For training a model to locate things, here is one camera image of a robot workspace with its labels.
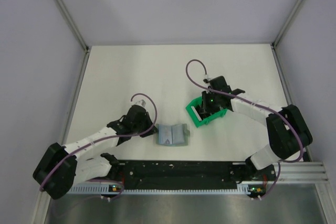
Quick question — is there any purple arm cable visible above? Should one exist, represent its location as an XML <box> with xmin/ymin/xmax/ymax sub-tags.
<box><xmin>39</xmin><ymin>92</ymin><xmax>158</xmax><ymax>201</ymax></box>
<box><xmin>185</xmin><ymin>59</ymin><xmax>307</xmax><ymax>200</ymax></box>

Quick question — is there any aluminium frame rail front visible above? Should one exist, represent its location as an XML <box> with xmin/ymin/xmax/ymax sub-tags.
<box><xmin>277</xmin><ymin>162</ymin><xmax>329</xmax><ymax>184</ymax></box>

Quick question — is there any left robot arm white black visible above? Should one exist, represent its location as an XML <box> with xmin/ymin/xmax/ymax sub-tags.
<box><xmin>33</xmin><ymin>105</ymin><xmax>158</xmax><ymax>199</ymax></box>

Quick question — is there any aluminium frame post left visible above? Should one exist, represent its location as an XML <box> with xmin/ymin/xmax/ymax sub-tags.
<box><xmin>53</xmin><ymin>0</ymin><xmax>89</xmax><ymax>53</ymax></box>

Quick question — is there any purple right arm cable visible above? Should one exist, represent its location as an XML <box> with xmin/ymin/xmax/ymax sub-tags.
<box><xmin>185</xmin><ymin>59</ymin><xmax>307</xmax><ymax>200</ymax></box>

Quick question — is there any aluminium frame post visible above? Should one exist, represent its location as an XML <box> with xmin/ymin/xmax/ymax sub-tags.
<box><xmin>53</xmin><ymin>0</ymin><xmax>89</xmax><ymax>53</ymax></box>
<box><xmin>271</xmin><ymin>0</ymin><xmax>306</xmax><ymax>49</ymax></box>

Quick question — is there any sage green leather card holder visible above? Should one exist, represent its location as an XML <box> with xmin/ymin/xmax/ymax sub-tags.
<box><xmin>155</xmin><ymin>124</ymin><xmax>190</xmax><ymax>147</ymax></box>

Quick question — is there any metal sheet panel front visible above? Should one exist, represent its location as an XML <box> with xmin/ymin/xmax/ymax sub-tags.
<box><xmin>45</xmin><ymin>185</ymin><xmax>327</xmax><ymax>223</ymax></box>

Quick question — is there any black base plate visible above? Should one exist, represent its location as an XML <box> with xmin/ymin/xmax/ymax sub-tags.
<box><xmin>104</xmin><ymin>158</ymin><xmax>275</xmax><ymax>190</ymax></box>

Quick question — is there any aluminium frame post right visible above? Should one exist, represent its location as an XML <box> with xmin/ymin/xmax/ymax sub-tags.
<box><xmin>271</xmin><ymin>0</ymin><xmax>306</xmax><ymax>49</ymax></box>

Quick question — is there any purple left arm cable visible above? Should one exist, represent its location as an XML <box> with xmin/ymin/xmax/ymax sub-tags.
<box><xmin>39</xmin><ymin>92</ymin><xmax>158</xmax><ymax>201</ymax></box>

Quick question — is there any green plastic card bin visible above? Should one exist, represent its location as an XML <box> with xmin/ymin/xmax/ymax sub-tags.
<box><xmin>185</xmin><ymin>97</ymin><xmax>227</xmax><ymax>127</ymax></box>

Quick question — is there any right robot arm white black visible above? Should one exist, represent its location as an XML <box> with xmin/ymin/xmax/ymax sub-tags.
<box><xmin>198</xmin><ymin>76</ymin><xmax>313</xmax><ymax>180</ymax></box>

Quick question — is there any white slotted cable duct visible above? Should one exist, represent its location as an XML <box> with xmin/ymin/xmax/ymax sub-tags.
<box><xmin>67</xmin><ymin>184</ymin><xmax>262</xmax><ymax>195</ymax></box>

